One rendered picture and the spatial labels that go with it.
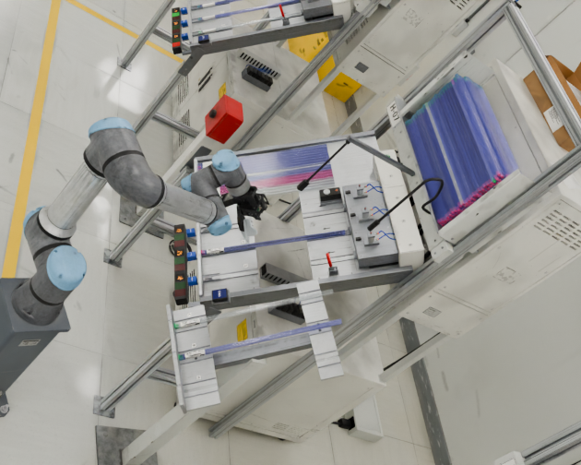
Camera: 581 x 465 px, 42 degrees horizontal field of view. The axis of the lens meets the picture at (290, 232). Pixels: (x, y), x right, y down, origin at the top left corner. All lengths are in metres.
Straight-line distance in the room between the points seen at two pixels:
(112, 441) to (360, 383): 0.98
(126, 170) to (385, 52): 2.00
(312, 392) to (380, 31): 1.68
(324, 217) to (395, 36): 1.26
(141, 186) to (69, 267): 0.39
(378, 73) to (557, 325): 1.52
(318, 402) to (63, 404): 1.00
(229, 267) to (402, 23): 1.58
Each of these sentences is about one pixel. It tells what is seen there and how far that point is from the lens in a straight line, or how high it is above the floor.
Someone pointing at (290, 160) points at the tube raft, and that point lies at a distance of 2.88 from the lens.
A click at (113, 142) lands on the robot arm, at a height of 1.18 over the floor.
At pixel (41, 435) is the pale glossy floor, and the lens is 2.87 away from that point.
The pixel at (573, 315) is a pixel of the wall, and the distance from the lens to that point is 3.91.
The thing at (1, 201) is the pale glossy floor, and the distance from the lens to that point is 3.37.
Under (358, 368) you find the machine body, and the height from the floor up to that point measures 0.62.
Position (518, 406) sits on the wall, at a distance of 3.96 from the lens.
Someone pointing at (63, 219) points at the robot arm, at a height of 0.85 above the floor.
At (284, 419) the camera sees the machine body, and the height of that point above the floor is 0.21.
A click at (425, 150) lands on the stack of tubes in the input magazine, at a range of 2.61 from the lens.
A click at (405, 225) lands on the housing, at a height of 1.27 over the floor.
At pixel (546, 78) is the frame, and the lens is 2.50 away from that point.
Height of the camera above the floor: 2.38
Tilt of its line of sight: 33 degrees down
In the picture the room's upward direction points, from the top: 47 degrees clockwise
